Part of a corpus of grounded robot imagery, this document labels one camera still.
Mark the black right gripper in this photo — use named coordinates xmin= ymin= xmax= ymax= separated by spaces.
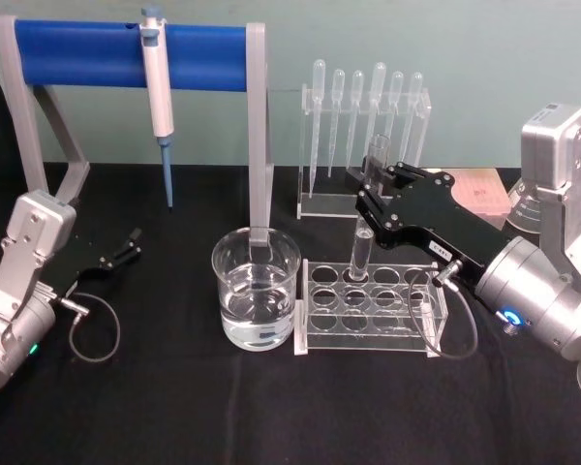
xmin=346 ymin=157 xmax=515 ymax=291

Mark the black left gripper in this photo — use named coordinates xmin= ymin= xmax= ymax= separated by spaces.
xmin=43 ymin=227 xmax=144 ymax=297

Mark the glass test tube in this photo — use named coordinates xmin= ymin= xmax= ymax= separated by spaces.
xmin=349 ymin=227 xmax=374 ymax=285
xmin=367 ymin=134 xmax=389 ymax=193

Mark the clear acrylic dropper rack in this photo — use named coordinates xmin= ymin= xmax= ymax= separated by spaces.
xmin=295 ymin=81 xmax=435 ymax=219

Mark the glass conical flask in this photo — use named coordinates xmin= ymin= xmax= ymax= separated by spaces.
xmin=503 ymin=173 xmax=543 ymax=237

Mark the clear acrylic test tube rack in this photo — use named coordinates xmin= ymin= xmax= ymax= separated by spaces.
xmin=292 ymin=259 xmax=449 ymax=359

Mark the glass beaker with water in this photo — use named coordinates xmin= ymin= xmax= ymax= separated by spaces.
xmin=211 ymin=226 xmax=302 ymax=353

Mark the white and blue micropipette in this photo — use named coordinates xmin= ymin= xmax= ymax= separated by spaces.
xmin=138 ymin=5 xmax=176 ymax=210

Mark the black table cloth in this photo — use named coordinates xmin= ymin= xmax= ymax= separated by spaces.
xmin=0 ymin=31 xmax=581 ymax=465

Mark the grey stand with blue bar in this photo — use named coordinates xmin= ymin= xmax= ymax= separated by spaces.
xmin=0 ymin=14 xmax=276 ymax=244

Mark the thin dark left gripper cable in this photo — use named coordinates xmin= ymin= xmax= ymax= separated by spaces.
xmin=57 ymin=293 xmax=122 ymax=362

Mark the thin dark gripper cable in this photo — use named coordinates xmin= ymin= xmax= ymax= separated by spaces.
xmin=406 ymin=259 xmax=480 ymax=359
xmin=57 ymin=293 xmax=122 ymax=362

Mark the thin dark right gripper cable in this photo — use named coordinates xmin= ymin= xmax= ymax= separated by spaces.
xmin=406 ymin=259 xmax=480 ymax=359

